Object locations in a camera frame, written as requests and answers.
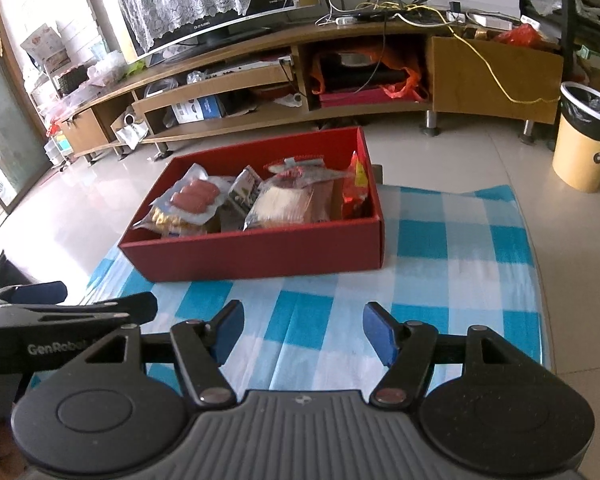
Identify waffle snack bag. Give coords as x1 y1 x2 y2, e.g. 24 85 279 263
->
131 206 221 237

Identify vacuum packed sausages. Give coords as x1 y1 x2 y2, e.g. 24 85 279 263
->
149 164 235 226

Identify white green cake packet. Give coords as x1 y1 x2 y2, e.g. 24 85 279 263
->
220 165 263 232

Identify red yellow snack bag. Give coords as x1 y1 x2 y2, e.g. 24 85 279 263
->
341 152 370 219

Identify round white cake package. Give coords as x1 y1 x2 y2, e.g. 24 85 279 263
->
244 186 313 230

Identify red cardboard box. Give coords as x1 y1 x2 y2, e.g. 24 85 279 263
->
118 127 385 283

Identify blue white appliance box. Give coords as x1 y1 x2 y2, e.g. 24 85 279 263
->
171 96 225 125

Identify orange plastic bag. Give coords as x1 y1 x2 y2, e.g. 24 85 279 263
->
308 44 429 107

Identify yellow trash bin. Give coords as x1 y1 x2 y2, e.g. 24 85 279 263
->
552 81 600 193

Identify wooden tv stand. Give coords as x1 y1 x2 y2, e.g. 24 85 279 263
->
59 22 564 156

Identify television with lace cover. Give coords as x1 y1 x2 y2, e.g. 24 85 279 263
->
110 0 326 59

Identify yellow cable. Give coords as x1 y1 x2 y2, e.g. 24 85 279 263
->
360 1 562 105

